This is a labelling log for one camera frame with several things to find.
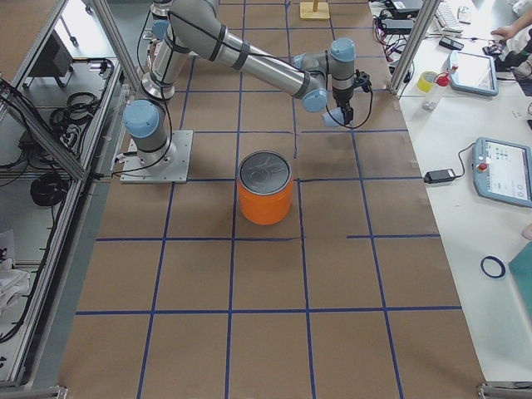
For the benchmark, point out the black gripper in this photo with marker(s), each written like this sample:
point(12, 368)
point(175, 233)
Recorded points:
point(342, 99)

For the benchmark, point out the light blue paper cup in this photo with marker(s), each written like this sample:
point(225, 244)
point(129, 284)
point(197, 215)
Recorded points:
point(333, 117)

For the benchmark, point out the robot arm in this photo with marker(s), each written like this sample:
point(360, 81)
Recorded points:
point(194, 27)

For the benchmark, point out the person's hand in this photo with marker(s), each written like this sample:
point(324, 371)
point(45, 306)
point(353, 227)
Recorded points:
point(505, 32)

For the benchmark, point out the yellow tape roll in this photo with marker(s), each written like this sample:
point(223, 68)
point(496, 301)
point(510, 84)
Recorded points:
point(426, 81)

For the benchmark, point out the orange can with grey lid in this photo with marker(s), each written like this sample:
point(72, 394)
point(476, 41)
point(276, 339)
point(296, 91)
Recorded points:
point(264, 186)

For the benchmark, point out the wooden mug tree stand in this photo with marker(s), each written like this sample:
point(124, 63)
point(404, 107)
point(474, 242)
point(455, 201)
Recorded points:
point(314, 10)

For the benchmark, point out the black power adapter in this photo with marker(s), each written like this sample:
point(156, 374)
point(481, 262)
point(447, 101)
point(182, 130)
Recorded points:
point(439, 176)

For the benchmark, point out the teach pendant far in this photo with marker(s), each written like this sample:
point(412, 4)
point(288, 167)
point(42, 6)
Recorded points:
point(473, 73)

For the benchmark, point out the teach pendant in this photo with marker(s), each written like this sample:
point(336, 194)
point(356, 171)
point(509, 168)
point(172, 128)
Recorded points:
point(473, 73)
point(502, 171)

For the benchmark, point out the teach pendant near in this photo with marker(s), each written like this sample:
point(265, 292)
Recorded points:
point(502, 171)

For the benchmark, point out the aluminium frame post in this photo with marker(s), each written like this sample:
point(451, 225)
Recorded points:
point(418, 32)

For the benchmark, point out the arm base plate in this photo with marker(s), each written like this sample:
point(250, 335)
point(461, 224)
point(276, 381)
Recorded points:
point(169, 164)

